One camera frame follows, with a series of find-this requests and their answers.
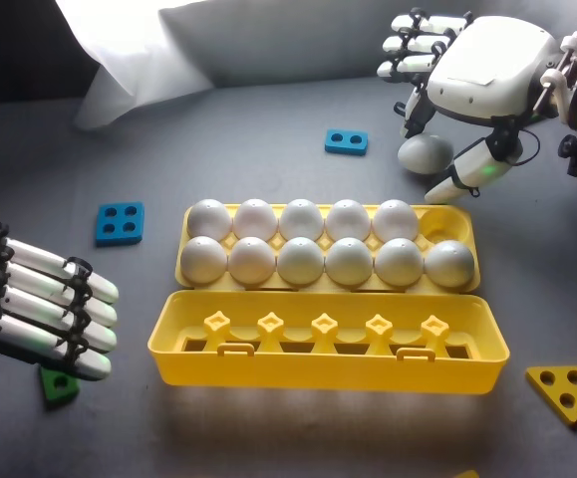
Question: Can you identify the white toy egg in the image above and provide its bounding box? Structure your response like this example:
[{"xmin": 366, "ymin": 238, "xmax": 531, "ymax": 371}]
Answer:
[
  {"xmin": 276, "ymin": 235, "xmax": 325, "ymax": 288},
  {"xmin": 186, "ymin": 198, "xmax": 233, "ymax": 241},
  {"xmin": 232, "ymin": 198, "xmax": 277, "ymax": 240},
  {"xmin": 325, "ymin": 198, "xmax": 372, "ymax": 241},
  {"xmin": 374, "ymin": 237, "xmax": 425, "ymax": 289},
  {"xmin": 179, "ymin": 235, "xmax": 229, "ymax": 286},
  {"xmin": 424, "ymin": 239, "xmax": 476, "ymax": 289},
  {"xmin": 227, "ymin": 236, "xmax": 277, "ymax": 288},
  {"xmin": 278, "ymin": 198, "xmax": 325, "ymax": 241},
  {"xmin": 397, "ymin": 133, "xmax": 454, "ymax": 175},
  {"xmin": 324, "ymin": 236, "xmax": 374, "ymax": 289},
  {"xmin": 371, "ymin": 198, "xmax": 420, "ymax": 243}
]

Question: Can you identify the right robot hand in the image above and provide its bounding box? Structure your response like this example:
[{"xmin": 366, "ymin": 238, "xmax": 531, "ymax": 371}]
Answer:
[{"xmin": 376, "ymin": 7, "xmax": 566, "ymax": 206}]

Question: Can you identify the black backdrop cloth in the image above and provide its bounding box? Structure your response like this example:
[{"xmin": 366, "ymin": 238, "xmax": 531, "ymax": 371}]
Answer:
[{"xmin": 0, "ymin": 0, "xmax": 101, "ymax": 107}]

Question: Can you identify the green triangle block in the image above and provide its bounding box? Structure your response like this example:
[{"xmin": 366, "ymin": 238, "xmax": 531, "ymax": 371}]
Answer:
[{"xmin": 38, "ymin": 365, "xmax": 81, "ymax": 410}]

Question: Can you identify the blue four-hole block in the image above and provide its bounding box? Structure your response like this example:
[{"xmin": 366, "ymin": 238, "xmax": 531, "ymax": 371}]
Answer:
[{"xmin": 94, "ymin": 201, "xmax": 145, "ymax": 248}]

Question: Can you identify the yellow three-hole triangle block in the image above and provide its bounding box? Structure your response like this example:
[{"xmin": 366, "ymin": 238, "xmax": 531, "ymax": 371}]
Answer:
[{"xmin": 525, "ymin": 365, "xmax": 577, "ymax": 429}]

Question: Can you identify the blue two-hole block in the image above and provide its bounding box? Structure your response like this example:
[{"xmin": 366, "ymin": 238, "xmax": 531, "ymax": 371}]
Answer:
[{"xmin": 324, "ymin": 128, "xmax": 370, "ymax": 157}]

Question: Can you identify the yellow plastic egg carton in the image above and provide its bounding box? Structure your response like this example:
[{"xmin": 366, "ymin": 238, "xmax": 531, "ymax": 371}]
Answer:
[{"xmin": 146, "ymin": 201, "xmax": 512, "ymax": 396}]

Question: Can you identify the grey table cloth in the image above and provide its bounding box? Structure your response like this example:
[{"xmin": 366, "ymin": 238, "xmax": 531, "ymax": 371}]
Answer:
[{"xmin": 0, "ymin": 69, "xmax": 577, "ymax": 478}]

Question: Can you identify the pale grey cushion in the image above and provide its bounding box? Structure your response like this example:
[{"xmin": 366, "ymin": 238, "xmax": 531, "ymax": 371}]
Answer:
[{"xmin": 157, "ymin": 0, "xmax": 577, "ymax": 90}]

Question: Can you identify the white cloth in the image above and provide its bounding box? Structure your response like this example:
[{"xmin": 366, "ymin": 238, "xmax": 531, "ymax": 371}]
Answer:
[{"xmin": 53, "ymin": 0, "xmax": 215, "ymax": 131}]

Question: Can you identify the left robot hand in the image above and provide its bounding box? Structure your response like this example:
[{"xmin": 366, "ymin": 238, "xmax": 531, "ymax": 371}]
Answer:
[{"xmin": 0, "ymin": 213, "xmax": 120, "ymax": 383}]

